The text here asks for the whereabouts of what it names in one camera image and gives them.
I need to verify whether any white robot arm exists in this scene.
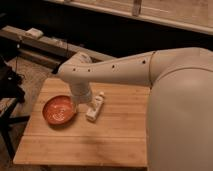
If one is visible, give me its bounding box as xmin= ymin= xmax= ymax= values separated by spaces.
xmin=58 ymin=47 xmax=213 ymax=171

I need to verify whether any wooden table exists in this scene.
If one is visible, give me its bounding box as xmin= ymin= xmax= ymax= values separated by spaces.
xmin=14 ymin=78 xmax=149 ymax=167

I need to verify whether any long grey floor rail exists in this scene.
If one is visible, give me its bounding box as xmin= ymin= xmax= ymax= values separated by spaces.
xmin=0 ymin=25 xmax=113 ymax=61

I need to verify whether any orange ceramic bowl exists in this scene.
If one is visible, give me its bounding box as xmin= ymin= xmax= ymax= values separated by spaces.
xmin=42 ymin=95 xmax=77 ymax=125

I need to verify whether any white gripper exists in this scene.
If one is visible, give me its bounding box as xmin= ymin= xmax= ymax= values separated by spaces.
xmin=69 ymin=83 xmax=92 ymax=104

